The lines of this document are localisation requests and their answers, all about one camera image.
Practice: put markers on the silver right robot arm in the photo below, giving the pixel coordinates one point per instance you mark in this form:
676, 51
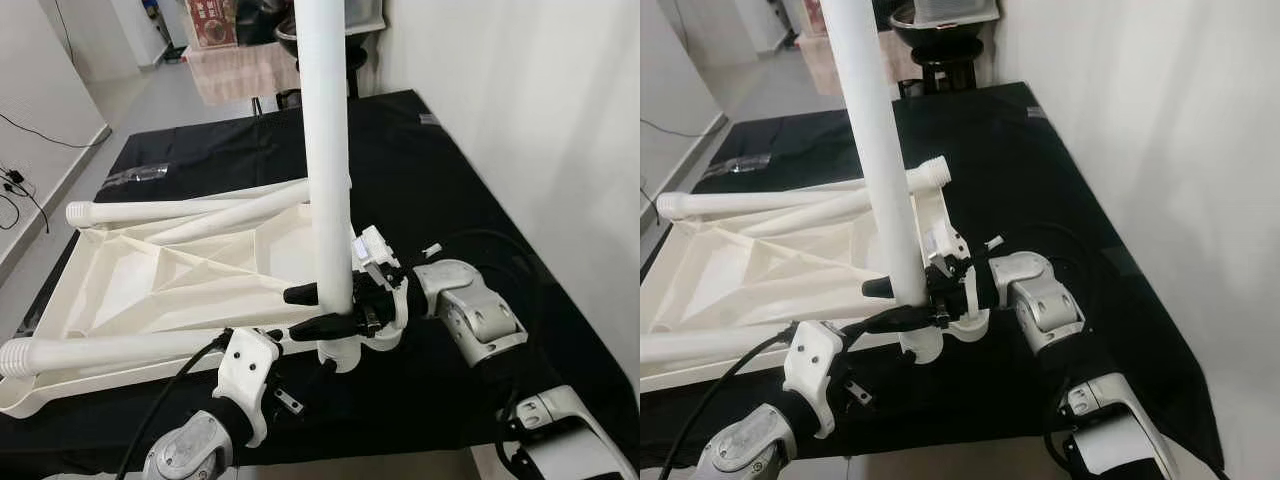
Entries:
470, 315
1045, 300

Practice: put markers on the white plastic table top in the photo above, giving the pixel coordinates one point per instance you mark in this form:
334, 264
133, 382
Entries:
200, 280
770, 290

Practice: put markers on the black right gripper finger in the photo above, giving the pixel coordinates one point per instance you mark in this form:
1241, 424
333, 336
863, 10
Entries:
322, 327
300, 295
890, 321
880, 290

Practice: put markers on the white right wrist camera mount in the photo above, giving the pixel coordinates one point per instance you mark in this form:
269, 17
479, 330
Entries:
945, 245
375, 248

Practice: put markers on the black bag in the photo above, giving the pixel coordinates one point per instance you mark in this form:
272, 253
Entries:
260, 18

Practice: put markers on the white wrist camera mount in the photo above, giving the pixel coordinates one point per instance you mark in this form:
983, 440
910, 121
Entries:
815, 370
248, 370
375, 248
945, 245

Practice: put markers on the beige cloth covered table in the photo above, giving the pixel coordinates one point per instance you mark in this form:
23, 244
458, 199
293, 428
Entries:
825, 70
240, 75

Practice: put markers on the red printed cardboard box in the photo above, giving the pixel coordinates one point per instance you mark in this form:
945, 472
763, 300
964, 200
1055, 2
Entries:
815, 12
210, 22

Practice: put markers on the black tablecloth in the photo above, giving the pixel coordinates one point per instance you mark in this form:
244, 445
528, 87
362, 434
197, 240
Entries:
450, 180
1050, 180

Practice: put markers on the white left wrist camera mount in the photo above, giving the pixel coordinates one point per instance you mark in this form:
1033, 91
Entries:
248, 370
815, 370

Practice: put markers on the black power adapter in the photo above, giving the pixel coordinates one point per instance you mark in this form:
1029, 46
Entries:
15, 180

